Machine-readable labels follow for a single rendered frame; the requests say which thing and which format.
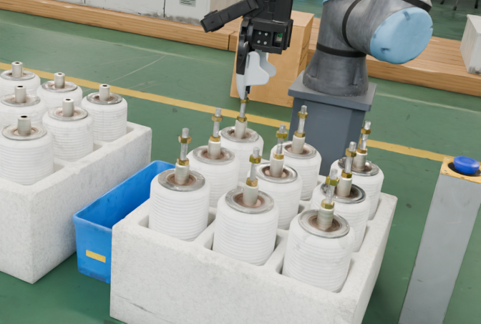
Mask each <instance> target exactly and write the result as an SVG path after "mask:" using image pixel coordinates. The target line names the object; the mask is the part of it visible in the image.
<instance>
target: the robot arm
mask: <svg viewBox="0 0 481 324"><path fill-rule="evenodd" d="M322 5H323V8H322V12H321V20H320V25H319V33H318V38H317V43H316V50H315V52H314V55H313V56H312V58H311V61H310V62H309V64H308V66H307V68H306V70H305V72H304V74H303V84H304V85H305V86H307V87H308V88H310V89H312V90H315V91H317V92H321V93H324V94H330V95H334V96H340V97H358V96H362V95H365V94H366V93H367V89H368V86H369V79H368V72H367V65H366V55H367V54H368V55H370V56H372V57H374V58H375V59H377V60H379V61H381V62H388V63H390V64H405V63H407V62H408V61H410V60H413V59H415V58H416V57H418V56H419V55H420V54H421V53H422V52H423V51H424V49H425V48H426V46H427V45H428V43H429V40H430V39H431V36H432V27H431V26H432V19H431V17H430V15H429V11H430V9H431V8H432V3H431V1H430V0H323V2H322ZM292 6H293V0H240V1H238V2H236V3H234V4H232V5H230V6H228V7H225V8H224V9H221V10H220V11H218V10H215V11H210V12H208V14H206V15H205V16H204V19H202V20H200V23H201V25H202V27H203V29H204V31H205V33H208V32H209V31H211V33H212V32H214V31H218V30H220V29H221V28H222V27H224V26H225V25H224V24H227V23H228V22H230V21H232V20H234V19H237V18H239V17H241V16H243V20H242V22H241V24H240V31H239V36H238V50H237V57H236V84H237V90H238V93H239V96H240V98H241V99H244V98H245V93H246V91H247V92H248V94H250V93H251V87H252V86H253V85H263V84H267V83H268V81H269V77H273V76H275V74H276V68H275V67H274V65H272V64H270V63H269V62H268V61H267V59H266V55H267V53H270V54H272V53H274V54H282V50H284V51H285V50H287V47H290V43H291V34H292V29H293V19H291V11H292ZM289 32H290V33H289Z"/></svg>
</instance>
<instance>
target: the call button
mask: <svg viewBox="0 0 481 324"><path fill-rule="evenodd" d="M453 164H454V165H455V169H457V170H459V171H461V172H464V173H470V174H472V173H475V171H477V170H479V168H480V163H479V162H478V161H477V160H475V159H473V158H470V157H463V156H459V157H455V158H454V161H453Z"/></svg>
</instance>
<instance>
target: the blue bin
mask: <svg viewBox="0 0 481 324"><path fill-rule="evenodd" d="M175 166H176V165H174V164H170V163H168V162H163V161H160V160H155V161H153V162H151V163H149V164H148V165H147V166H145V167H143V168H142V169H141V170H139V171H138V172H136V173H134V174H133V175H132V176H130V177H128V178H127V179H126V180H124V181H122V182H121V183H119V184H118V185H116V186H115V187H113V188H112V189H111V190H109V191H107V192H106V193H104V194H103V195H101V196H100V197H98V198H97V199H96V200H93V201H92V202H90V203H89V204H88V205H86V206H84V207H83V208H82V209H80V210H78V211H77V212H75V213H74V214H73V217H72V221H73V223H74V225H75V232H76V244H77V267H78V271H79V272H80V273H82V274H85V275H88V276H90V277H92V278H95V279H98V280H101V281H102V282H105V283H108V284H111V267H112V227H113V226H114V225H115V224H117V223H118V222H119V221H120V220H123V219H125V217H126V216H127V215H129V214H130V213H131V212H132V211H134V210H135V209H137V208H138V207H139V206H140V205H141V204H143V203H144V202H146V201H147V200H148V199H150V190H151V189H150V188H151V182H152V180H153V179H154V178H155V177H156V176H157V175H158V174H160V173H161V172H163V171H165V170H169V169H175Z"/></svg>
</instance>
